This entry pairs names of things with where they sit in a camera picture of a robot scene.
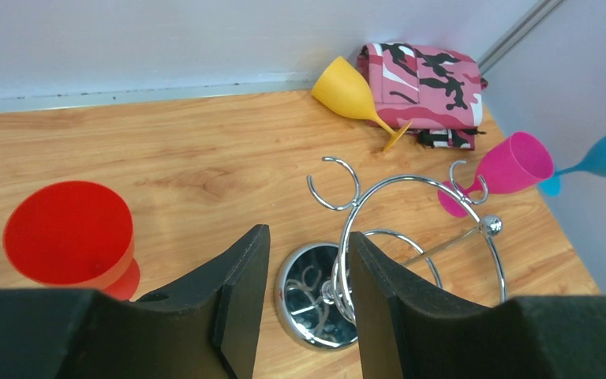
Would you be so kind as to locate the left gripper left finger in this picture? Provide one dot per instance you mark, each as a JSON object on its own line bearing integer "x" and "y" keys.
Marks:
{"x": 206, "y": 324}

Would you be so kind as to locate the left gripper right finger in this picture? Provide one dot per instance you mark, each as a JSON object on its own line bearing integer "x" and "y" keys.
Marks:
{"x": 409, "y": 328}

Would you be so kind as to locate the chrome wine glass rack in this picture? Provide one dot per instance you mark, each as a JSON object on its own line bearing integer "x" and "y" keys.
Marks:
{"x": 313, "y": 295}

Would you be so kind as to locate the red wine glass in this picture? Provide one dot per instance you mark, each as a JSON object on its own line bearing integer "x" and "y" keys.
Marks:
{"x": 74, "y": 234}

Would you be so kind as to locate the yellow wine glass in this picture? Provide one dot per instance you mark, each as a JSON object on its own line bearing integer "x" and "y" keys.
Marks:
{"x": 344, "y": 91}

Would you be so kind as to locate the pink camouflage cloth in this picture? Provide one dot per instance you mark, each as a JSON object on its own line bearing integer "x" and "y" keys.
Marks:
{"x": 433, "y": 92}

